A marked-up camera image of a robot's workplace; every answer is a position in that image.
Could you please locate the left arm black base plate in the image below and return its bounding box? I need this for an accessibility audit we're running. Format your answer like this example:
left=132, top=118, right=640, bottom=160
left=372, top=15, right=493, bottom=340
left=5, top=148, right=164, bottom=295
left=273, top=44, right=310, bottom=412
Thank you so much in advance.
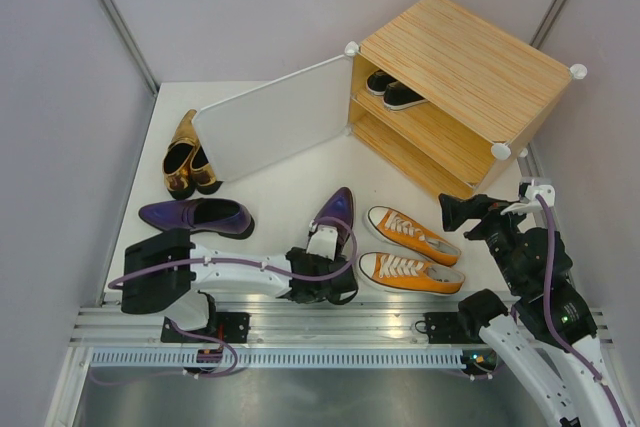
left=160, top=312, right=251, bottom=344

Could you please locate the wooden two-shelf shoe cabinet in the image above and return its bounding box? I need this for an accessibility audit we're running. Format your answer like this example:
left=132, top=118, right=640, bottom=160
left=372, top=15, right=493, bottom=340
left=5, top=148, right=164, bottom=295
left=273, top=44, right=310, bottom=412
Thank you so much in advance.
left=344, top=0, right=587, bottom=198

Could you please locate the aluminium rail frame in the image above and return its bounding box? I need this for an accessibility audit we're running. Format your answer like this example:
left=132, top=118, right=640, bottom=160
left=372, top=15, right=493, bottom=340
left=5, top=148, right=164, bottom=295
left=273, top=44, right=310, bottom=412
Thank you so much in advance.
left=70, top=301, right=457, bottom=349

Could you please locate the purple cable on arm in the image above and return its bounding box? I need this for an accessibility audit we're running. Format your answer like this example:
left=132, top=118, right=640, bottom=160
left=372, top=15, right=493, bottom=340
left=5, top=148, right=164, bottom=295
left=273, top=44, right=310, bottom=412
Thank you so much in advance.
left=534, top=194, right=626, bottom=427
left=107, top=216, right=359, bottom=378

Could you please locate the orange canvas sneaker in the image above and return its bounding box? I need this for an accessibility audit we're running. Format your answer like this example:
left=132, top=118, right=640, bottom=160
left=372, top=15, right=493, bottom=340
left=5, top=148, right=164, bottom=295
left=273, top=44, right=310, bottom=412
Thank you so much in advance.
left=357, top=252, right=466, bottom=296
left=364, top=206, right=461, bottom=267

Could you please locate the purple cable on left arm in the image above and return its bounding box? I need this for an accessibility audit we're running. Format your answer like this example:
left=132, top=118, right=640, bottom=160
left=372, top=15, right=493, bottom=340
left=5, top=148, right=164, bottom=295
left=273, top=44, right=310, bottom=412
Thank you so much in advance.
left=107, top=216, right=359, bottom=378

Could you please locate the gold heeled shoe right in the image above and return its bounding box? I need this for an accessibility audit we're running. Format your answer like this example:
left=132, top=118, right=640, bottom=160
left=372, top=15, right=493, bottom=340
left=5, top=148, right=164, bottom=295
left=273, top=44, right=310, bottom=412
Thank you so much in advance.
left=190, top=145, right=222, bottom=195

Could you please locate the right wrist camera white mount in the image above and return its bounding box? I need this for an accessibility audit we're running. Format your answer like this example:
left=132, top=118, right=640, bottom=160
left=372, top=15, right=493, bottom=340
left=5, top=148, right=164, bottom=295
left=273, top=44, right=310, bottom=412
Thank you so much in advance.
left=501, top=177, right=556, bottom=215

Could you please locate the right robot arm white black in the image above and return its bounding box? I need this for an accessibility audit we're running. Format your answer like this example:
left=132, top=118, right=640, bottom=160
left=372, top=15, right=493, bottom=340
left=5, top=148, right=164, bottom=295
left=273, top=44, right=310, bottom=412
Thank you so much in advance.
left=438, top=179, right=634, bottom=426

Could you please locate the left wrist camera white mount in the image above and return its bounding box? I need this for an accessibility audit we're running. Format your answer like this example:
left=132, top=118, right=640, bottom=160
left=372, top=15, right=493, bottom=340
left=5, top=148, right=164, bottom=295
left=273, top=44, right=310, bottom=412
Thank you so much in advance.
left=306, top=224, right=339, bottom=260

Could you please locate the purple loafer shoe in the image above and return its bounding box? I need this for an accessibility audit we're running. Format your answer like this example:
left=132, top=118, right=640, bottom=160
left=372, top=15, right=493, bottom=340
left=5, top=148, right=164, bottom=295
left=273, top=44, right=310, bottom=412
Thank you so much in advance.
left=138, top=198, right=255, bottom=240
left=312, top=186, right=355, bottom=257

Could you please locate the orange canvas sneaker upper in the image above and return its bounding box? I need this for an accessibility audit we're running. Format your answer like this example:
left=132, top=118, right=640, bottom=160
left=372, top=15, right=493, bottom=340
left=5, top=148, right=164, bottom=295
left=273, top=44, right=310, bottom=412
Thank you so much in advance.
left=364, top=206, right=461, bottom=267

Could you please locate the orange canvas sneaker lower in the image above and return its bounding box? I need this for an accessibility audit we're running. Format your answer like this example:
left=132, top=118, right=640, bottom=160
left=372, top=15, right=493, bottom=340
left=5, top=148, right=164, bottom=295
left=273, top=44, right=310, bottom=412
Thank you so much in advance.
left=357, top=252, right=466, bottom=296

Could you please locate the white translucent cabinet door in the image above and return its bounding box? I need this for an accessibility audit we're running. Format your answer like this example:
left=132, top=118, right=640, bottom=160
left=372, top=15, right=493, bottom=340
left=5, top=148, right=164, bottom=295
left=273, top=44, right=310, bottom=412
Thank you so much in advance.
left=193, top=55, right=352, bottom=182

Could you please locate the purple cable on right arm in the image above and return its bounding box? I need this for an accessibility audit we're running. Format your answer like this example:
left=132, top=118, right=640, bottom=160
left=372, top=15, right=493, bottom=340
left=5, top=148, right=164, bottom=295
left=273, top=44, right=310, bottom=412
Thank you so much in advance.
left=534, top=194, right=626, bottom=427

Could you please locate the gold heeled shoe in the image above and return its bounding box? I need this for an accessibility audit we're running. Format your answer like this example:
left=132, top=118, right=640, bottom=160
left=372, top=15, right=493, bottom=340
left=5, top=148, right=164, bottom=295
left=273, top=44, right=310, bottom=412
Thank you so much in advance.
left=162, top=109, right=200, bottom=200
left=190, top=145, right=222, bottom=195

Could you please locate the black canvas sneaker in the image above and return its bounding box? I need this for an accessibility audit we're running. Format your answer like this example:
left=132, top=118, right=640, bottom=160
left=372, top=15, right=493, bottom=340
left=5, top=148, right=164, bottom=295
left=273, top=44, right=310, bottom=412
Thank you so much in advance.
left=366, top=70, right=396, bottom=96
left=383, top=81, right=427, bottom=111

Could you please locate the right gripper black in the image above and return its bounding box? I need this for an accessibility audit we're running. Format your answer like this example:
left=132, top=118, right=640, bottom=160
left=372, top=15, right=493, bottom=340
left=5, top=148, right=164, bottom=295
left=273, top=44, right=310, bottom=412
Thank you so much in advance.
left=437, top=191, right=533, bottom=290

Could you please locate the white slotted cable duct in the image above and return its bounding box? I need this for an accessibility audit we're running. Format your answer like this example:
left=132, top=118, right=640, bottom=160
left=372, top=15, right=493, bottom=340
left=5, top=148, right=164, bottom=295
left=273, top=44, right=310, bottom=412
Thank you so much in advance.
left=91, top=347, right=465, bottom=370

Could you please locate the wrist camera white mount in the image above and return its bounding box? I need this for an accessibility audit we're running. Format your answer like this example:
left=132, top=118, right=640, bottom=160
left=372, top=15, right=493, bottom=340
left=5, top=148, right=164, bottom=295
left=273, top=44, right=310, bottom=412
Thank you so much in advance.
left=306, top=224, right=339, bottom=260
left=501, top=177, right=556, bottom=215

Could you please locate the gold heeled shoe left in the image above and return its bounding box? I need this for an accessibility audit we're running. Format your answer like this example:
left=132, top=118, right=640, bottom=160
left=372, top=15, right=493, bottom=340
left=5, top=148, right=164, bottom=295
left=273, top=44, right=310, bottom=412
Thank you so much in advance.
left=162, top=109, right=200, bottom=200

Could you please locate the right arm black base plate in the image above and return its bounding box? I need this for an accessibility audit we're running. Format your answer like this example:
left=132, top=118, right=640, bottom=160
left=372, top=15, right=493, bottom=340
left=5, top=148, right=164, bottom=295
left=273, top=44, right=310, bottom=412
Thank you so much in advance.
left=413, top=312, right=470, bottom=345

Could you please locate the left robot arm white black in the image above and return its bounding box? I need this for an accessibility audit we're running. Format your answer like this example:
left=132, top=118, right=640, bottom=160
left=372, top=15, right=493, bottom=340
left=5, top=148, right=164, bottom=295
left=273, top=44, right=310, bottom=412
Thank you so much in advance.
left=108, top=222, right=359, bottom=342

